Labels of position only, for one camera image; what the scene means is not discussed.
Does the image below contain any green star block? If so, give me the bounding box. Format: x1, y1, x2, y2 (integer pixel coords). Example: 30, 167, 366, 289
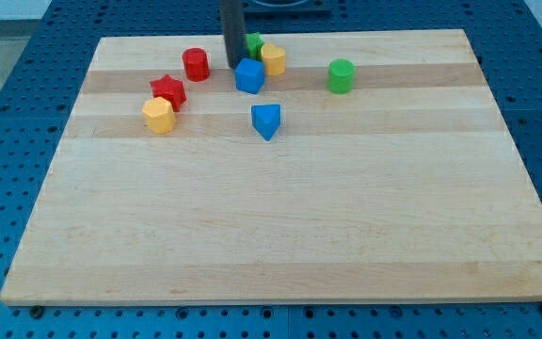
247, 32, 264, 61

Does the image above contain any red star block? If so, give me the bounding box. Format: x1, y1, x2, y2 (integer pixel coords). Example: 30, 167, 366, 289
150, 74, 187, 112

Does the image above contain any blue triangle block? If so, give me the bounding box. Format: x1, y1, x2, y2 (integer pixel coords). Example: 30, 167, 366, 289
251, 104, 281, 141

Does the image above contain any blue cube block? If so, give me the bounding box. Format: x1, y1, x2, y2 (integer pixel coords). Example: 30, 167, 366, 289
234, 58, 265, 94

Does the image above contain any light wooden board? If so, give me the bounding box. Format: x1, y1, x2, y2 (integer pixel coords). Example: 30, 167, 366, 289
0, 29, 542, 306

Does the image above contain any yellow heart block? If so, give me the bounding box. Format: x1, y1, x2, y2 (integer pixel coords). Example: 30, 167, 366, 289
261, 43, 286, 76

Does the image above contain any green cylinder block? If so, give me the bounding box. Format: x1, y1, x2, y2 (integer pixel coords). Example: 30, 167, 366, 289
327, 58, 356, 94

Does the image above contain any yellow hexagon block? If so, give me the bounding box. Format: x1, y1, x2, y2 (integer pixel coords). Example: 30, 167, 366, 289
142, 97, 176, 134

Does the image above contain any red cylinder block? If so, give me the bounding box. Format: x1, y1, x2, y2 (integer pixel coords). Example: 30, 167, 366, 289
182, 48, 210, 82

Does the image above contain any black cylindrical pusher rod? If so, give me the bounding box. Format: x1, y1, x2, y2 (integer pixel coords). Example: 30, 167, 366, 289
219, 0, 248, 69

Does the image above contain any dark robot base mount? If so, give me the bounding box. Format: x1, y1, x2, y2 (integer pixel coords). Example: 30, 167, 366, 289
242, 0, 334, 15

